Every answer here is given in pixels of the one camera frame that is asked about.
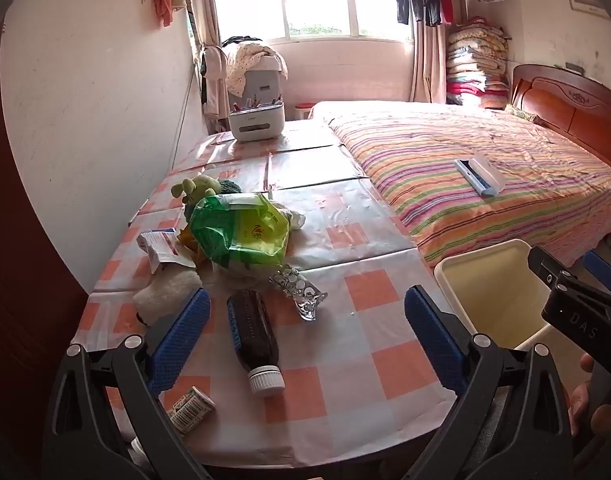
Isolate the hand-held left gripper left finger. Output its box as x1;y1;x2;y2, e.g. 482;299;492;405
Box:
42;287;211;480

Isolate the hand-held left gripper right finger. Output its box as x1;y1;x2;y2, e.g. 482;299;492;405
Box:
404;285;573;480

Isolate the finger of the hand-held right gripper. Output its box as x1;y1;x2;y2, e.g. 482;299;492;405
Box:
583;250;611;295
528;244;581;295

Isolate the white fluffy cloth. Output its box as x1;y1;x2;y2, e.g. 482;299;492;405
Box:
134;265;203;326

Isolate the cream plastic trash bin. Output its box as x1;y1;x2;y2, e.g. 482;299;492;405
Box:
434;239;561;361

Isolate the brown bottle with white cap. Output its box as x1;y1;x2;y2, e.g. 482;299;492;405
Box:
226;289;285;397

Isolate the small labelled can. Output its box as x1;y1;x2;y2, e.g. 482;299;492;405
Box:
166;386;216;435

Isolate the white medicine box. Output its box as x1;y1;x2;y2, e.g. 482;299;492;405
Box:
136;229;197;275

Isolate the yellow snack bag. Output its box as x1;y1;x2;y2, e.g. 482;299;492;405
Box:
178;227;202;262

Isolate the green plastic bag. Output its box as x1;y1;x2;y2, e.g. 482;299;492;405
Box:
189;192;292;267

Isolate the foil blister pack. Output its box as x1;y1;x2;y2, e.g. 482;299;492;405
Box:
268;267;329;322

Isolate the person's right hand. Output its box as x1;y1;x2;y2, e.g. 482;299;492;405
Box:
569;352;595;438

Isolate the white and blue case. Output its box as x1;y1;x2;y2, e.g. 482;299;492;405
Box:
454;156;501;197

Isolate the green broccoli plush toy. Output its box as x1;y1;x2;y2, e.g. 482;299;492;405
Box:
171;174;243;221

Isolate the striped bed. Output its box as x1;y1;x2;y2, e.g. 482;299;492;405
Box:
308;101;611;268

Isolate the patterned pillow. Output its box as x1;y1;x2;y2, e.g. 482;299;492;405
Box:
504;104;541;123

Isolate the brown wooden door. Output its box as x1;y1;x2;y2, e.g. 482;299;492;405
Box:
0;85;86;480

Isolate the wooden headboard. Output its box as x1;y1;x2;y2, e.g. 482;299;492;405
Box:
508;64;611;178

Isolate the stack of folded quilts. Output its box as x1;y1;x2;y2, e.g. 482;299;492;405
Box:
445;16;510;110

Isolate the white desktop organizer box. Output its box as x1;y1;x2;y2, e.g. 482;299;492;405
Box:
228;100;286;143

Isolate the beige curtain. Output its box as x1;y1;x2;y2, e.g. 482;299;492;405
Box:
413;15;446;106
188;0;221;51

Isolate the white air cooler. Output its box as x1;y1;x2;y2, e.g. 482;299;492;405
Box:
235;57;288;108

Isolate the pale pink hanging garment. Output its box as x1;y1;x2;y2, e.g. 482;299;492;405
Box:
202;45;231;118

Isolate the dotted cream blanket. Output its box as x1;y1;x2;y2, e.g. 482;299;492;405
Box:
225;42;288;96

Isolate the window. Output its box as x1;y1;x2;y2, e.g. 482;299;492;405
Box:
210;0;416;41

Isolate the white wall cable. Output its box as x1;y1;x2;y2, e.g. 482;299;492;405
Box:
172;55;196;171

